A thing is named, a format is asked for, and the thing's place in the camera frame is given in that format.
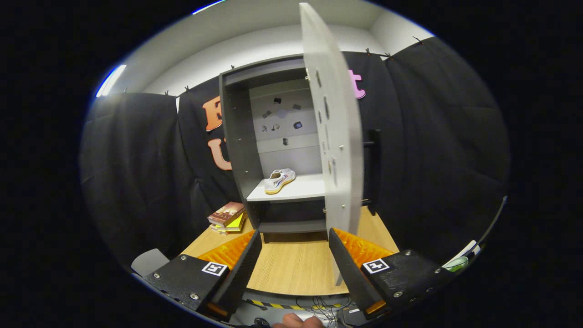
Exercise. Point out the white and green object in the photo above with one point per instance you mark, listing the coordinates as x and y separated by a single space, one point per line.
460 263

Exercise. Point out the white canvas shoe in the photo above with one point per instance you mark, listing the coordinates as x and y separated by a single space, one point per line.
280 180

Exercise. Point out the yellow black striped strip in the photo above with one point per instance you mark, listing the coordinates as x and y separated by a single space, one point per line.
273 304

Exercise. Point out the long ceiling light strip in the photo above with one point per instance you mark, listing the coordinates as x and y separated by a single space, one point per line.
110 80

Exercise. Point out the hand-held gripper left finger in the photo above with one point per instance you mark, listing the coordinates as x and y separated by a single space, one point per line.
241 273

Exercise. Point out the row of black cloth clips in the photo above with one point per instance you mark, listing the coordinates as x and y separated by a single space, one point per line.
232 68

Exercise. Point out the thin red book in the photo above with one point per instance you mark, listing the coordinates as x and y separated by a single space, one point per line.
221 230

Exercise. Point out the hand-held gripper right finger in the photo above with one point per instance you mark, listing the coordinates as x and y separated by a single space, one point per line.
348 273

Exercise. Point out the beige shoe cabinet door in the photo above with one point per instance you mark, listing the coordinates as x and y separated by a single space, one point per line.
337 114

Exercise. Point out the brown cover book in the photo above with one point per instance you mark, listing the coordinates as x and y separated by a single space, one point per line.
226 213

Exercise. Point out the rectangular ceiling light panel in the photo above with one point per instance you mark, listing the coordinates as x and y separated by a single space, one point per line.
209 6

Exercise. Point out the black backdrop cloth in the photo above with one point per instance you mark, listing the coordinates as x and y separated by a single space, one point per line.
432 136

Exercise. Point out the dark grey shoe cabinet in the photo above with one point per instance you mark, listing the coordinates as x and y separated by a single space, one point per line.
239 150

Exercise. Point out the yellow book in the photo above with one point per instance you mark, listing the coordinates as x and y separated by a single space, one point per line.
237 223

